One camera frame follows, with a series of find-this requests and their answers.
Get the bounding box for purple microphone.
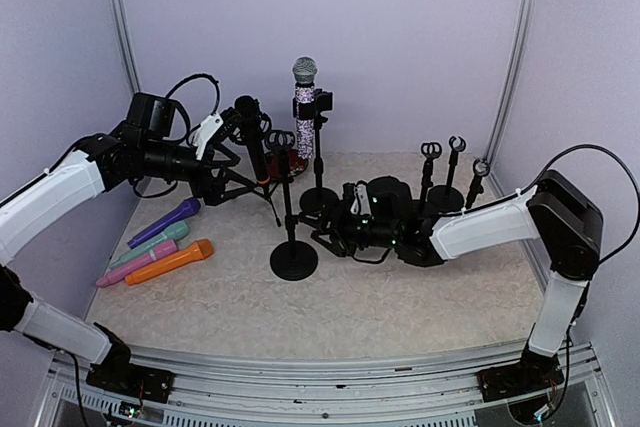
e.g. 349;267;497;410
127;197;201;249

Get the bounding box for pink microphone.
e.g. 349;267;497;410
96;240;178;288

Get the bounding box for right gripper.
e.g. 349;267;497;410
297;197;399;257

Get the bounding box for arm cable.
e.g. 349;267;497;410
164;72;224;128
532;144;631;263

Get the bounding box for black stand of orange microphone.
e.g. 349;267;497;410
266;130;318;281

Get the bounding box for rhinestone silver microphone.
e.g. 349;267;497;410
292;57;317;160

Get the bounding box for teal microphone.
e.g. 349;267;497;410
108;220;190;269

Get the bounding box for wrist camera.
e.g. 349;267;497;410
187;107;237;161
343;181;371;216

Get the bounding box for black stand of pink microphone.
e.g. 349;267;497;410
412;142;442;217

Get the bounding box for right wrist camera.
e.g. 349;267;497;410
343;181;371;216

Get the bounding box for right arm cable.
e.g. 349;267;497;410
532;144;631;263

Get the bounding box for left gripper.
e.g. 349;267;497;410
141;138;255;205

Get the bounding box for black tripod shock-mount stand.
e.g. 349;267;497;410
230;106;281;227

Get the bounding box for black stand of rhinestone microphone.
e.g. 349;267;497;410
299;87;337;215

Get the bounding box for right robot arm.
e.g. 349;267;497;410
300;170;603;402

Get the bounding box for black microphone orange ring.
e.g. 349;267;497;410
233;94;272;186

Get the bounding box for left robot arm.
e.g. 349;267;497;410
1;92;271;403

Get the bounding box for right aluminium frame post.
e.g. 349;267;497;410
484;0;536;165

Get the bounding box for black stand of teal microphone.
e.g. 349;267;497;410
463;158;491;210

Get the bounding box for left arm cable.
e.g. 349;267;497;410
164;72;224;128

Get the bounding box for front aluminium rail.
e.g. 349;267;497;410
27;341;621;426

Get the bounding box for black stand of purple microphone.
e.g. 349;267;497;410
427;136;466;213

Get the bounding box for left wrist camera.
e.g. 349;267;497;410
187;107;237;161

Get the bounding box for red floral plate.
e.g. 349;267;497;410
265;149;309;182

